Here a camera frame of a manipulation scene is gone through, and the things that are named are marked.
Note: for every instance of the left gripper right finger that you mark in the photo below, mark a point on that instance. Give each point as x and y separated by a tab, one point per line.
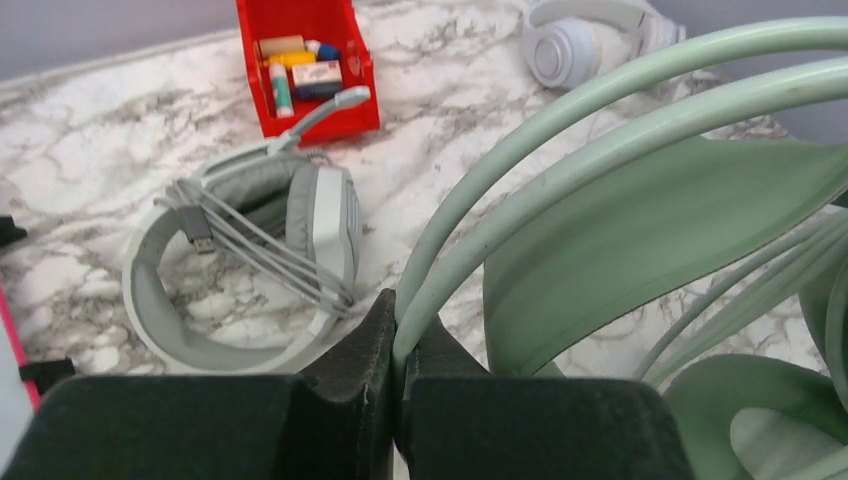
458	421

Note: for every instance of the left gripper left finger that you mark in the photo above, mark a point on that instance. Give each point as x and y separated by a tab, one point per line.
331	420

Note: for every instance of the green headphones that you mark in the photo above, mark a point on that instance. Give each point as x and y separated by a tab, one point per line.
697	267

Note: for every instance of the white headphones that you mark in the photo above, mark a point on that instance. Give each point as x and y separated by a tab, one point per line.
563	50

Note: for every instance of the pink framed whiteboard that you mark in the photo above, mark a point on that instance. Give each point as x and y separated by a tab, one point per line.
23	383

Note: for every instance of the white green glue stick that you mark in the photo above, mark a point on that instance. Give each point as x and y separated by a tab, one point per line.
280	88

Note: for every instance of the white small box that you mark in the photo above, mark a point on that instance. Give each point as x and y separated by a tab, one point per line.
317	74

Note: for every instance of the yellow marker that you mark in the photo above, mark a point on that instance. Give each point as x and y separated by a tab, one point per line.
290	59

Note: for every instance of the beige eraser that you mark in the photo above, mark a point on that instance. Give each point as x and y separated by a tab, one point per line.
269	47

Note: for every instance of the red plastic bin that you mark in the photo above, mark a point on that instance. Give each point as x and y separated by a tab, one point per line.
330	21

